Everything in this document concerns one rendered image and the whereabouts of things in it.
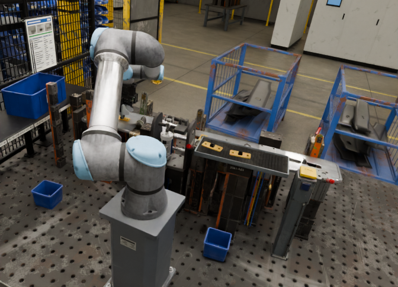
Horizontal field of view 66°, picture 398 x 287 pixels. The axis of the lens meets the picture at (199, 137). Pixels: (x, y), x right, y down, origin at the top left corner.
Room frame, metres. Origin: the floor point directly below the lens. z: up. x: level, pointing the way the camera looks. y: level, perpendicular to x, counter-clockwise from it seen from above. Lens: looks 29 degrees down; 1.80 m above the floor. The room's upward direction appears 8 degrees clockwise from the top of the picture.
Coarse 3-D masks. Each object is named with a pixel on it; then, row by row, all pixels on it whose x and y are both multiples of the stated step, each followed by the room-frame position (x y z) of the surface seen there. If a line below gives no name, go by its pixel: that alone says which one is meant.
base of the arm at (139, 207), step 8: (128, 192) 0.73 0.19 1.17; (136, 192) 0.71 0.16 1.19; (144, 192) 0.71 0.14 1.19; (152, 192) 0.72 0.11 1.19; (160, 192) 0.74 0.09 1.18; (128, 200) 0.71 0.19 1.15; (136, 200) 0.71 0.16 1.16; (144, 200) 0.71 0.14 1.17; (152, 200) 0.72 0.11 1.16; (160, 200) 0.73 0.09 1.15; (128, 208) 0.70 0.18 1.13; (136, 208) 0.70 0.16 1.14; (144, 208) 0.70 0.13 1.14; (152, 208) 0.71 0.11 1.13; (160, 208) 0.72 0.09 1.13; (128, 216) 0.70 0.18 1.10; (136, 216) 0.69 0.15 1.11; (144, 216) 0.69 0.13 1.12; (152, 216) 0.70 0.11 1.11
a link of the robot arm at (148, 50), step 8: (136, 40) 1.05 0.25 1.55; (144, 40) 1.06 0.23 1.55; (152, 40) 1.09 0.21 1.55; (136, 48) 1.04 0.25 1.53; (144, 48) 1.05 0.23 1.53; (152, 48) 1.07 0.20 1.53; (160, 48) 1.11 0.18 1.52; (136, 56) 1.04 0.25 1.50; (144, 56) 1.05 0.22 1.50; (152, 56) 1.07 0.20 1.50; (160, 56) 1.10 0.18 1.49; (136, 64) 1.06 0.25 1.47; (144, 64) 1.07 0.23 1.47; (152, 64) 1.09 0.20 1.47; (160, 64) 1.15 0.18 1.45; (144, 72) 1.40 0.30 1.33; (152, 72) 1.27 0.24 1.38; (160, 72) 1.41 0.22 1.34
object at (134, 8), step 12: (132, 0) 4.17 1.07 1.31; (144, 0) 4.44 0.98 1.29; (156, 0) 4.78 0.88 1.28; (132, 12) 4.18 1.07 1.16; (144, 12) 4.46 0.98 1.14; (156, 12) 4.80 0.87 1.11; (132, 24) 4.18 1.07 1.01; (144, 24) 4.48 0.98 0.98; (156, 24) 4.82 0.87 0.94; (156, 36) 4.84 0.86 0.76
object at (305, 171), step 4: (300, 168) 1.02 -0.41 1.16; (304, 168) 1.02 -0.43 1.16; (308, 168) 1.03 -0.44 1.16; (312, 168) 1.03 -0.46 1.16; (300, 172) 1.00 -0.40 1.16; (304, 172) 0.99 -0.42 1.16; (308, 172) 1.00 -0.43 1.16; (312, 172) 1.00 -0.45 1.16; (304, 176) 0.98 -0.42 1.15; (308, 176) 0.98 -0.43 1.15; (312, 176) 0.98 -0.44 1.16; (316, 176) 0.98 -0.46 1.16
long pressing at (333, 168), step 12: (84, 120) 1.45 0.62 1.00; (120, 120) 1.51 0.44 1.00; (132, 120) 1.53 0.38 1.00; (204, 132) 1.51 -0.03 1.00; (240, 144) 1.42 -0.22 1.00; (252, 144) 1.44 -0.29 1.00; (300, 156) 1.39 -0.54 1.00; (324, 168) 1.31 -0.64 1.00; (336, 168) 1.32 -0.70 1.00; (336, 180) 1.21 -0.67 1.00
